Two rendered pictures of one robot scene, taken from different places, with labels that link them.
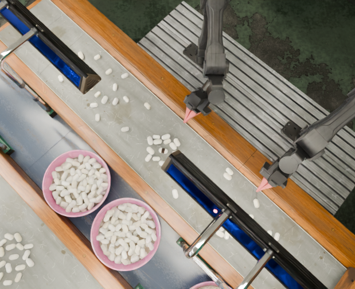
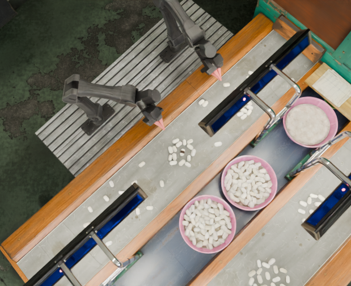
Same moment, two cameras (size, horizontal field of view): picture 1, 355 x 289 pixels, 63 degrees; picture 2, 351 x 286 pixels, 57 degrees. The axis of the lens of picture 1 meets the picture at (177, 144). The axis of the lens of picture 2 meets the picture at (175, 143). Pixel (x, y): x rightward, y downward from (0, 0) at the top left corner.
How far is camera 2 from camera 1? 0.62 m
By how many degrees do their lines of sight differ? 17
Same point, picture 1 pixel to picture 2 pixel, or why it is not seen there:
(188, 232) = (248, 134)
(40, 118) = (143, 266)
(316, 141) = (194, 30)
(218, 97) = (156, 94)
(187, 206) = (228, 135)
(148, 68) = (107, 162)
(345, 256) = (264, 29)
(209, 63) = (129, 97)
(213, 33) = (105, 92)
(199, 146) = (179, 123)
